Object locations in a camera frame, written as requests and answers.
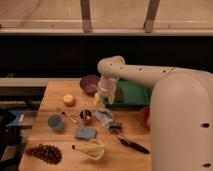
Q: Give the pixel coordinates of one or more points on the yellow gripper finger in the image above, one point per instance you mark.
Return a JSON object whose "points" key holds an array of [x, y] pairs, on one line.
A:
{"points": [[111, 98], [97, 99]]}

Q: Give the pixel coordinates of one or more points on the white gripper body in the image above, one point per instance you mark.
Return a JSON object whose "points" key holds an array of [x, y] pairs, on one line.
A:
{"points": [[106, 86]]}

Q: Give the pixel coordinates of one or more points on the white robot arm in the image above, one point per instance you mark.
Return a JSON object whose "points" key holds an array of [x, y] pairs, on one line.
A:
{"points": [[181, 111]]}

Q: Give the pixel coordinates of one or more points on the purple bowl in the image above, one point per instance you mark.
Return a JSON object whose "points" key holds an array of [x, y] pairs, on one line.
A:
{"points": [[89, 84]]}

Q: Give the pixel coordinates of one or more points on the orange red bowl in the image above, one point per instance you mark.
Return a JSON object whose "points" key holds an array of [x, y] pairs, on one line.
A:
{"points": [[145, 116]]}

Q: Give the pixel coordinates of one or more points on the brown block in tray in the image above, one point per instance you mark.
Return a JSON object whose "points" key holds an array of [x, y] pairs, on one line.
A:
{"points": [[119, 95]]}

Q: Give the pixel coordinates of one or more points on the small metal cup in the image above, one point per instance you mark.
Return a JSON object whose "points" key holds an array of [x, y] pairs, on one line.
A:
{"points": [[86, 116]]}

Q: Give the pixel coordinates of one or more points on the green plastic tray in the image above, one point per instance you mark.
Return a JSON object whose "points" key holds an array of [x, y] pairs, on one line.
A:
{"points": [[133, 96]]}

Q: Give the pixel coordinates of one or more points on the orange yellow round fruit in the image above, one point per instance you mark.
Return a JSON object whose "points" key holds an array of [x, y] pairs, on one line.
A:
{"points": [[69, 100]]}

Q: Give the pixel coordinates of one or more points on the blue sponge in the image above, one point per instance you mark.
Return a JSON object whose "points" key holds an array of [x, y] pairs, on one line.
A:
{"points": [[85, 133]]}

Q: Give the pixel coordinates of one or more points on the metal spoon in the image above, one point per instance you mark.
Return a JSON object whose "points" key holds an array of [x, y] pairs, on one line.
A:
{"points": [[62, 112]]}

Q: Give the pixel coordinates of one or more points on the blue plastic cup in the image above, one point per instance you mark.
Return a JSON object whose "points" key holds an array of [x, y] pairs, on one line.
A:
{"points": [[55, 122]]}

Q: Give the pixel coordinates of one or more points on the dark grape bunch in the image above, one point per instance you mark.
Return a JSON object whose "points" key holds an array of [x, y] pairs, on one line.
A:
{"points": [[48, 153]]}

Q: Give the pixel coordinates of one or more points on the black chair with blue seat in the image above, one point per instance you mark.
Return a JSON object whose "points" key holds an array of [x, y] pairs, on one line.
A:
{"points": [[10, 141]]}

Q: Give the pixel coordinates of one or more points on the black handled knife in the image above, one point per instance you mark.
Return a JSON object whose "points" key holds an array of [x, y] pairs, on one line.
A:
{"points": [[133, 145]]}

